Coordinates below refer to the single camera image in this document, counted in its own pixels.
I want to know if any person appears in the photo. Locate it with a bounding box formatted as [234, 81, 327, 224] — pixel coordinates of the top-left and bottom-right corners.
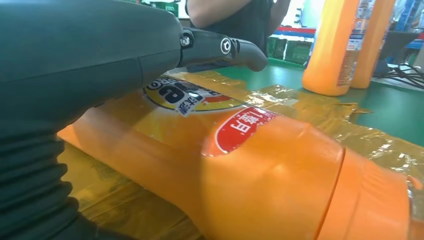
[185, 0, 292, 57]

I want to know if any green plastic crate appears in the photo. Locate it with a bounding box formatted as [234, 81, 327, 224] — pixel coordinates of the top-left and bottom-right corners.
[266, 36, 314, 65]

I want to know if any yellow plastic sheet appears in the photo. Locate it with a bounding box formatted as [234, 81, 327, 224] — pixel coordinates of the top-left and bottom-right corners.
[57, 69, 424, 240]

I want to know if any black cable bundle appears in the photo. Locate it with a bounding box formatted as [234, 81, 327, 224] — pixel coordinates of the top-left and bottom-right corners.
[374, 62, 424, 90]

